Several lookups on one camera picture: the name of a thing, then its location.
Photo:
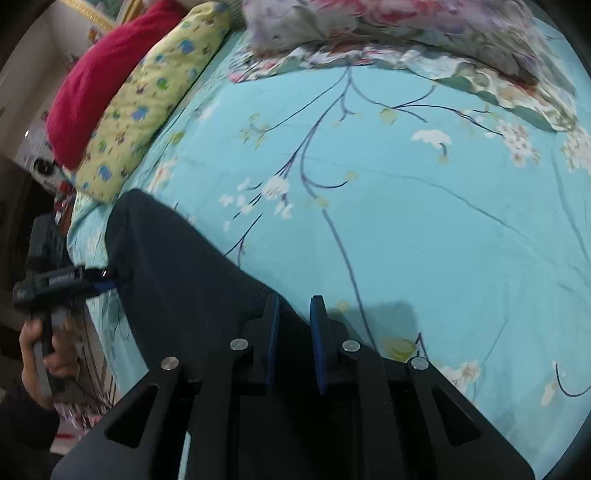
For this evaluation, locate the floral quilt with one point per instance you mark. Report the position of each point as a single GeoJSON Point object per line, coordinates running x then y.
{"type": "Point", "coordinates": [415, 50]}

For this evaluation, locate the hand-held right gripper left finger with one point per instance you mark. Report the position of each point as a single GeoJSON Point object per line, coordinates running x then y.
{"type": "Point", "coordinates": [273, 323]}

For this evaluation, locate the black pants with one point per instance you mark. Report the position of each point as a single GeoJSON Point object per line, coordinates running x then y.
{"type": "Point", "coordinates": [184, 286]}

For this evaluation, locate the gold picture frame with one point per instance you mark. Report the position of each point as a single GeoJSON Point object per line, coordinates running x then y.
{"type": "Point", "coordinates": [99, 11]}

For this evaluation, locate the red pillow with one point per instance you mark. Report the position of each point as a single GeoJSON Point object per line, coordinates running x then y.
{"type": "Point", "coordinates": [97, 78]}

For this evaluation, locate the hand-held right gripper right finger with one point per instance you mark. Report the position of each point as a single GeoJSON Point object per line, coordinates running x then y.
{"type": "Point", "coordinates": [316, 323]}

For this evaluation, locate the turquoise floral bed sheet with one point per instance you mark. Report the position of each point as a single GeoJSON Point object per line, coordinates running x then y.
{"type": "Point", "coordinates": [392, 221]}

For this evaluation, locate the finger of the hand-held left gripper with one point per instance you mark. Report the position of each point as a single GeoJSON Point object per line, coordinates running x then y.
{"type": "Point", "coordinates": [99, 279]}

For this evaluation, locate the person's left hand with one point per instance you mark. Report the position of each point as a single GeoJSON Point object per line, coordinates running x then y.
{"type": "Point", "coordinates": [51, 350]}

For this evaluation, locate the yellow patterned pillow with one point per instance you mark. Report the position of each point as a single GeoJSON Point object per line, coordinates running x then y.
{"type": "Point", "coordinates": [147, 101]}

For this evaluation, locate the person's left forearm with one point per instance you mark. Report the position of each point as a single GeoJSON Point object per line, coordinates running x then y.
{"type": "Point", "coordinates": [25, 429]}

